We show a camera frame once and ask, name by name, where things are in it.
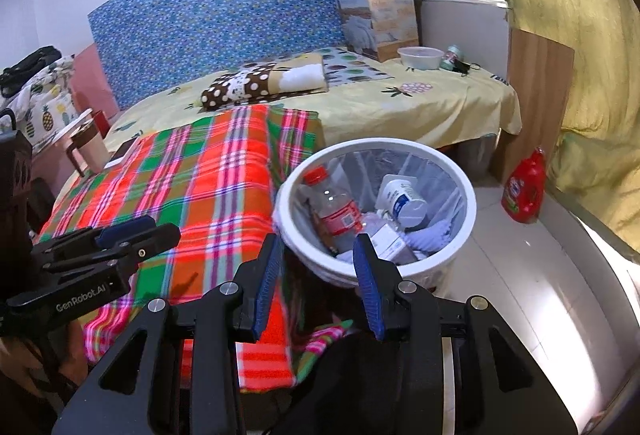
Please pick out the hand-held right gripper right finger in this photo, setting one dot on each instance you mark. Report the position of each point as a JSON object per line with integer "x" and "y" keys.
{"x": 370, "y": 295}

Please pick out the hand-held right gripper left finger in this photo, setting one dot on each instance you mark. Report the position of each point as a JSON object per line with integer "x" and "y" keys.
{"x": 265, "y": 295}

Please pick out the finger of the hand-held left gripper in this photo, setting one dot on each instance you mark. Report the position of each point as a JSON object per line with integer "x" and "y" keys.
{"x": 125, "y": 230}
{"x": 150, "y": 240}

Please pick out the small grey carton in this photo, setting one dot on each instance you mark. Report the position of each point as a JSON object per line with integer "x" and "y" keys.
{"x": 392, "y": 240}

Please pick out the plastic bottle with red cap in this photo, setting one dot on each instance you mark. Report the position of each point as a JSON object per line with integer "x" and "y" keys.
{"x": 335, "y": 215}

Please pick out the white yogurt cup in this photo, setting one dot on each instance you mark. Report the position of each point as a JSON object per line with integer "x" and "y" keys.
{"x": 405, "y": 200}

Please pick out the white plastic bin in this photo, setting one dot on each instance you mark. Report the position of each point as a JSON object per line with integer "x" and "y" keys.
{"x": 295, "y": 195}

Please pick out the black shoulder bag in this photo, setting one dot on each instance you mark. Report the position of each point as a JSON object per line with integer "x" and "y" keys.
{"x": 27, "y": 65}

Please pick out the person's left hand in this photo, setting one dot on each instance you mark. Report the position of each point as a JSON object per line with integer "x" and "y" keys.
{"x": 65, "y": 347}

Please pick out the white smartphone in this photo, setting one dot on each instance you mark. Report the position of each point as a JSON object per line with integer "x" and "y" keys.
{"x": 122, "y": 152}

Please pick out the brown and pink mug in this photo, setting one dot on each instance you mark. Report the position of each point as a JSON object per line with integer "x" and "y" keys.
{"x": 92, "y": 150}

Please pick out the plaid cloth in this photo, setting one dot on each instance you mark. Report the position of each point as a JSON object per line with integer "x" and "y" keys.
{"x": 210, "y": 175}

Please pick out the pink storage box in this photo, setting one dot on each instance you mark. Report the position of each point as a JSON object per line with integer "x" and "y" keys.
{"x": 55, "y": 155}

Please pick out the dark red box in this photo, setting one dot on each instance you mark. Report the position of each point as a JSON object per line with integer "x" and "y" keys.
{"x": 101, "y": 124}

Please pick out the black luggage case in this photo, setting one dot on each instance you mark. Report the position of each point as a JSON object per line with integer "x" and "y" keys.
{"x": 15, "y": 185}

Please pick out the pineapple print bedding bag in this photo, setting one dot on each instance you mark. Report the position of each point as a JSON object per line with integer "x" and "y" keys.
{"x": 45, "y": 110}

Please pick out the brown polka dot pillow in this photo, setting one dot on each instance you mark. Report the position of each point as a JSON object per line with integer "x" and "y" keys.
{"x": 250, "y": 87}

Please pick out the red detergent bottle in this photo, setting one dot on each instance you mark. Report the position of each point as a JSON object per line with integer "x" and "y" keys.
{"x": 525, "y": 190}

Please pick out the bed with yellow sheet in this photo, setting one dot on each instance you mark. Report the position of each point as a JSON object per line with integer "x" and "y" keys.
{"x": 425, "y": 110}

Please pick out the oval print cloth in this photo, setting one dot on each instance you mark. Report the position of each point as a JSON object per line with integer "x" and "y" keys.
{"x": 357, "y": 65}

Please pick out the blue floral headboard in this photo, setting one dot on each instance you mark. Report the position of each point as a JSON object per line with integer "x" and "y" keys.
{"x": 225, "y": 15}

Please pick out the clear plastic bowl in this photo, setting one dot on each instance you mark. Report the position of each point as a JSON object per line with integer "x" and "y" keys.
{"x": 420, "y": 59}

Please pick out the black clip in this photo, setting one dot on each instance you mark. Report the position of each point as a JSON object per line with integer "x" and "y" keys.
{"x": 462, "y": 68}

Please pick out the small green bottle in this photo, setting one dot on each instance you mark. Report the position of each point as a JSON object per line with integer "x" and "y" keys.
{"x": 451, "y": 57}

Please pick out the wooden board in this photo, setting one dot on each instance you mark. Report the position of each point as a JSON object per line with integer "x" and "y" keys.
{"x": 535, "y": 105}

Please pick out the cardboard box with bedding print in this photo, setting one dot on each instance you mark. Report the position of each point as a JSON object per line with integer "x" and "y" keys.
{"x": 385, "y": 20}

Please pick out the white board panel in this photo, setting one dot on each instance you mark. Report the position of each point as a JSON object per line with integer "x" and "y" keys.
{"x": 465, "y": 35}

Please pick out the yellow curtain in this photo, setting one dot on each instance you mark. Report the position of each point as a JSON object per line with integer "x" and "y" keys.
{"x": 590, "y": 40}

